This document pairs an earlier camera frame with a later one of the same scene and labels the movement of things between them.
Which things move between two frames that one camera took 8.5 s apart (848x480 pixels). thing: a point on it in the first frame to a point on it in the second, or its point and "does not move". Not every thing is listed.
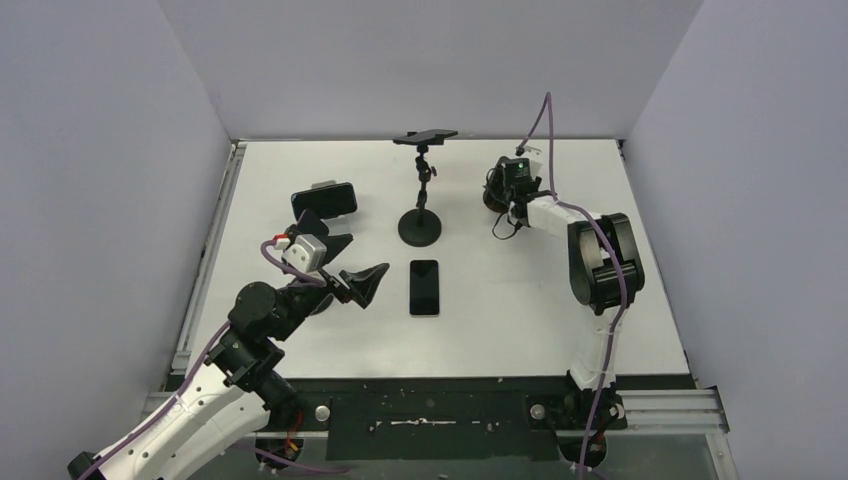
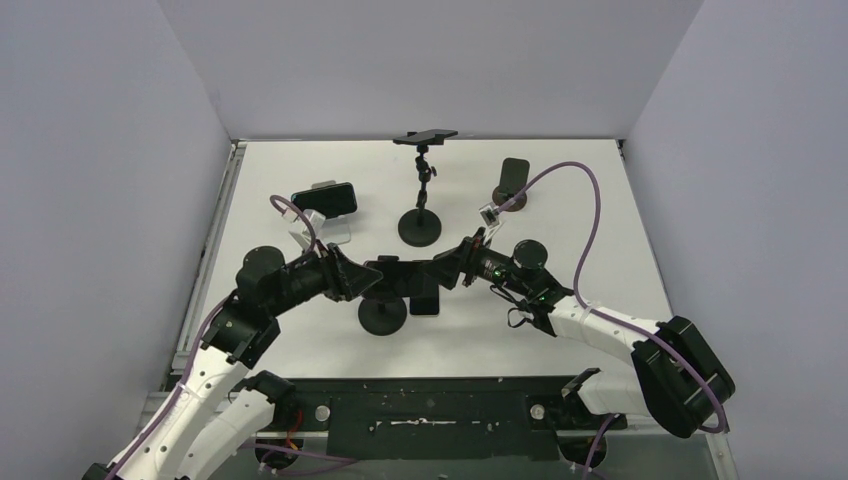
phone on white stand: x=326 y=202 does not move
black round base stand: x=292 y=231 to x=382 y=316
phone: x=311 y=224 to x=403 y=278
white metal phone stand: x=337 y=225 does not move
